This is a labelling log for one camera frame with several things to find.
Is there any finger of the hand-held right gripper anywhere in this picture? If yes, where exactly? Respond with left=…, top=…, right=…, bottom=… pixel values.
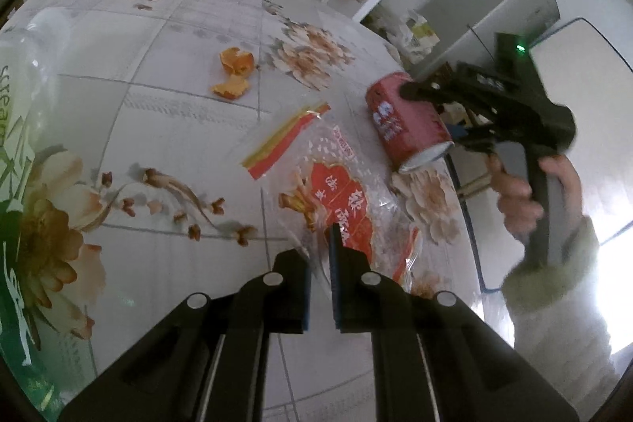
left=400, top=73, right=496, bottom=107
left=447, top=124, right=498, bottom=154

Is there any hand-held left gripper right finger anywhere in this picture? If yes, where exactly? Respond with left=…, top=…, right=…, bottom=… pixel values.
left=329, top=223, right=580, bottom=422

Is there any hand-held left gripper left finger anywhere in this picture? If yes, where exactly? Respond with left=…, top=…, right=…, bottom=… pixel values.
left=58, top=248, right=312, bottom=422

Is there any red drink can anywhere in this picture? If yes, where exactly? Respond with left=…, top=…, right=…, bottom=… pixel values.
left=366, top=72, right=455, bottom=174

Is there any clear zip bag red print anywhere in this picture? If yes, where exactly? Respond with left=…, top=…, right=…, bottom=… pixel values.
left=241, top=102, right=426, bottom=295

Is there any person's right hand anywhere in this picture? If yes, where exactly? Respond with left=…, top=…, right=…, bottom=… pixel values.
left=486, top=152, right=584, bottom=240

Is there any yellowish plastic bag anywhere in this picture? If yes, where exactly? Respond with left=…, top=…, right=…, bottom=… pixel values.
left=390, top=8, right=442, bottom=63

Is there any orange peel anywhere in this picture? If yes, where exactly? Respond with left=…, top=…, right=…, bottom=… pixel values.
left=211, top=75, right=250, bottom=100
left=219, top=47, right=257, bottom=76

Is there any clear bottle with green drink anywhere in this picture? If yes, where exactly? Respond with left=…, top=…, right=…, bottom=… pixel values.
left=0, top=7, right=80, bottom=420

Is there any dark chair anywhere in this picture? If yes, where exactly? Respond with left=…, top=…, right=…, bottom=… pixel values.
left=0, top=0, right=29, bottom=28

